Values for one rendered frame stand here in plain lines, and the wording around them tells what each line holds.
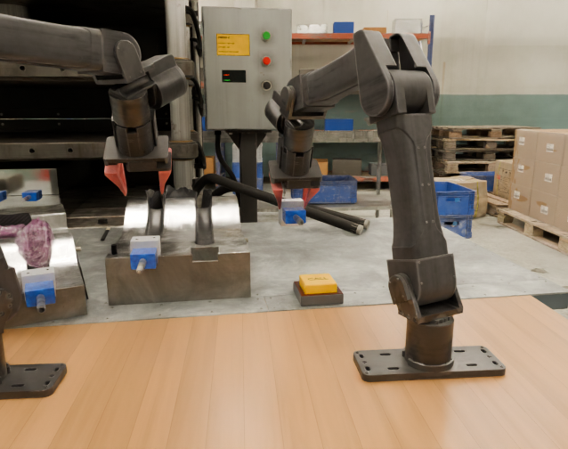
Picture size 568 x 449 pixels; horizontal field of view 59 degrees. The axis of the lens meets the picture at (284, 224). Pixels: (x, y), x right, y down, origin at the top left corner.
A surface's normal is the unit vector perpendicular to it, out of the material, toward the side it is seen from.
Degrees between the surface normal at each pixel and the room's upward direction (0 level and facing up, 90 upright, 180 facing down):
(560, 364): 0
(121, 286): 90
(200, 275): 90
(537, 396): 0
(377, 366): 0
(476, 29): 90
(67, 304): 90
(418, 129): 75
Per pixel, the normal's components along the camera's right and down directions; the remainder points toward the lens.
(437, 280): 0.45, -0.06
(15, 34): 0.81, 0.08
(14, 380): 0.00, -0.97
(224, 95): 0.16, 0.22
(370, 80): -0.89, 0.11
